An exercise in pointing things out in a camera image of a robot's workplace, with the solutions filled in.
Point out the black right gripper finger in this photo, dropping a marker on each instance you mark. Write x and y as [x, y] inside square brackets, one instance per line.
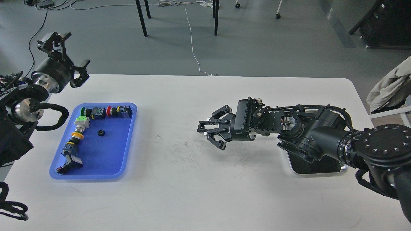
[219, 137]
[221, 117]

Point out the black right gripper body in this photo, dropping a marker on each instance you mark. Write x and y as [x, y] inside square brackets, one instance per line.
[239, 137]

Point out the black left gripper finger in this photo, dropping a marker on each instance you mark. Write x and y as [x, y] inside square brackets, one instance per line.
[83, 75]
[53, 44]

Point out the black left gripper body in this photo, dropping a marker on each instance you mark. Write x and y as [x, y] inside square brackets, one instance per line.
[55, 74]

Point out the small black gear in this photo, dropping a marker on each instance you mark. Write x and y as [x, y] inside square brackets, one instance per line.
[100, 133]

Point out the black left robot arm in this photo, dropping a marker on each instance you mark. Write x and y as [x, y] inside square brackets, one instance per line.
[23, 103]

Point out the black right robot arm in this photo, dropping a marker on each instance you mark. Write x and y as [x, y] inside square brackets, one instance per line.
[382, 154]

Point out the blue plastic tray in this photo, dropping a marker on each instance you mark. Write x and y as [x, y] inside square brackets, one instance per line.
[103, 157]

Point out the black table leg left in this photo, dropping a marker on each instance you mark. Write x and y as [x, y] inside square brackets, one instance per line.
[140, 15]

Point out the black table leg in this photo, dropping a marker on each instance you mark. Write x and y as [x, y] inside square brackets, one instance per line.
[215, 15]
[140, 15]

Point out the shiny metal tray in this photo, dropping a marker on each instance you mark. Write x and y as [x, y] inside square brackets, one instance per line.
[326, 166]

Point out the black table leg right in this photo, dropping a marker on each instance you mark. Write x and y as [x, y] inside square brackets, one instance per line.
[215, 15]

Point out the beige cloth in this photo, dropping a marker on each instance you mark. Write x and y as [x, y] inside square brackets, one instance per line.
[392, 90]

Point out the black cabinet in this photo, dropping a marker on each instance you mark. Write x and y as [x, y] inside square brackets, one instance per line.
[387, 25]

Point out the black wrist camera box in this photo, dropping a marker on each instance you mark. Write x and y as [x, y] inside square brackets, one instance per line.
[245, 109]

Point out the green push button switch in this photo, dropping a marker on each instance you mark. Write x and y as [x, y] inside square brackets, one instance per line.
[94, 113]

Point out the light green button switch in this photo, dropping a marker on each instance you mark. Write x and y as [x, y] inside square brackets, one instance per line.
[82, 123]

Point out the red push button switch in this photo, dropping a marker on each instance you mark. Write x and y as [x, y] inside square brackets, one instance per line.
[119, 112]

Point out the yellow ring button switch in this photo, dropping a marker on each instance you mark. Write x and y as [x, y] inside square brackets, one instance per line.
[71, 146]

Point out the black switch with white face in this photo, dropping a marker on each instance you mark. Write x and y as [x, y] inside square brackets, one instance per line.
[72, 161]

